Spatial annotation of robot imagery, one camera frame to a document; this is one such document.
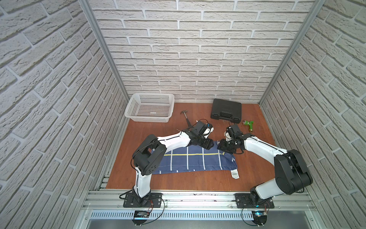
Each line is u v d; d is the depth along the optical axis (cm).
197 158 88
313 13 71
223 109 107
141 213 70
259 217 71
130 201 72
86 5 69
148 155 49
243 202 73
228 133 77
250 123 104
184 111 113
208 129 75
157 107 126
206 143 79
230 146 77
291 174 44
